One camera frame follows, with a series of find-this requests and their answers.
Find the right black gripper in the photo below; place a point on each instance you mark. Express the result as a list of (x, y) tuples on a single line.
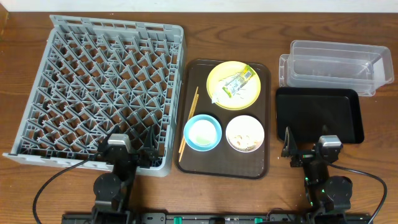
[(290, 149)]

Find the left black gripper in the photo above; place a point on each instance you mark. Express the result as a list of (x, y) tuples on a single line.
[(131, 154)]

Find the white pink bowl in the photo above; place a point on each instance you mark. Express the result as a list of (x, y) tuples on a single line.
[(245, 125)]

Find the light blue bowl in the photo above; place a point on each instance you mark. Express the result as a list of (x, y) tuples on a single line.
[(218, 133)]

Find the wooden chopstick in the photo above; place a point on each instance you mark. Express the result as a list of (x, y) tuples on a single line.
[(190, 115), (186, 130)]

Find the green snack wrapper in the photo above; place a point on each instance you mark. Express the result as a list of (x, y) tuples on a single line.
[(230, 86)]

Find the yellow round plate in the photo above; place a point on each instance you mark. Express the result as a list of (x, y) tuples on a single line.
[(223, 74)]

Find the rice and nut scraps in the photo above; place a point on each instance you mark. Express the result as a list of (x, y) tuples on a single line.
[(243, 142)]

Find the small white cup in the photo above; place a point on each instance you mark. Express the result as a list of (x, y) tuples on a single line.
[(202, 133)]

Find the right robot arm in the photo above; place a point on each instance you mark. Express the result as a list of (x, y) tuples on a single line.
[(329, 195)]

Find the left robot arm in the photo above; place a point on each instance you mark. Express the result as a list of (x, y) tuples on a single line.
[(113, 190)]

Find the black waste tray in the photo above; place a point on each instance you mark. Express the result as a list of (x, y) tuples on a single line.
[(306, 110)]

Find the grey plastic dishwasher rack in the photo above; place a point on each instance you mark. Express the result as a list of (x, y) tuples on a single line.
[(96, 74)]

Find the clear plastic bin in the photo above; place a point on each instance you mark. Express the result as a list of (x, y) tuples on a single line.
[(316, 64)]

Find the brown plastic serving tray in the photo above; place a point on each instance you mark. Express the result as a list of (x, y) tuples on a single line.
[(223, 160)]

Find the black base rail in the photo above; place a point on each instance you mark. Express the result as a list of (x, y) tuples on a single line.
[(156, 218)]

